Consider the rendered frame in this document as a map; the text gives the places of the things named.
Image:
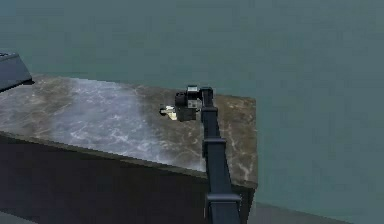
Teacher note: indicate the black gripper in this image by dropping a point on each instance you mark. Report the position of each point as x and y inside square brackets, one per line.
[182, 106]

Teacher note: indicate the pale yellow snack food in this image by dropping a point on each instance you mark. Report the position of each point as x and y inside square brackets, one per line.
[170, 111]

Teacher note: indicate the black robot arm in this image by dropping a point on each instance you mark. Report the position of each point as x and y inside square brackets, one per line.
[215, 156]

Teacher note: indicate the dark marble-top kitchen counter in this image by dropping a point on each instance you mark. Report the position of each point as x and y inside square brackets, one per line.
[100, 133]

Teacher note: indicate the dark grey box appliance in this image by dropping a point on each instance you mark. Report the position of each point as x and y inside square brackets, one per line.
[11, 70]

